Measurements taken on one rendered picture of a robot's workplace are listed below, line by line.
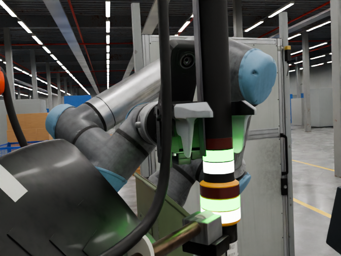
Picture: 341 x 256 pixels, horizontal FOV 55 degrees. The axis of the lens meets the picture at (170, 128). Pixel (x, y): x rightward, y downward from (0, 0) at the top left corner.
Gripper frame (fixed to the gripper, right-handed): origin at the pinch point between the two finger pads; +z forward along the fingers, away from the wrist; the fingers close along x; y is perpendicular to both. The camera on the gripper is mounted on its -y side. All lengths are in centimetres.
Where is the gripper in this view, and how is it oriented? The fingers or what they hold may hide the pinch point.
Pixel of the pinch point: (227, 105)
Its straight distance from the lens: 34.0
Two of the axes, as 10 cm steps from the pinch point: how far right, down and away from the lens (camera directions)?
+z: 3.3, 0.3, -9.4
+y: 0.5, 10.0, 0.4
